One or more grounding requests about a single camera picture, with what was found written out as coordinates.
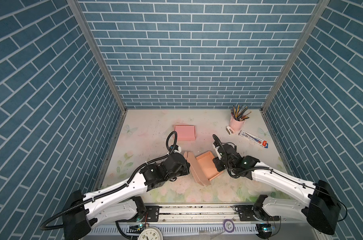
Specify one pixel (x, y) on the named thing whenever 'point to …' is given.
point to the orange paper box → (203, 167)
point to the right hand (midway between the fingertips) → (214, 157)
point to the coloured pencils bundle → (238, 112)
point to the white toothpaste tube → (260, 142)
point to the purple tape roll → (228, 226)
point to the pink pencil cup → (236, 125)
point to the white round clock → (151, 233)
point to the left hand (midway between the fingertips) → (192, 166)
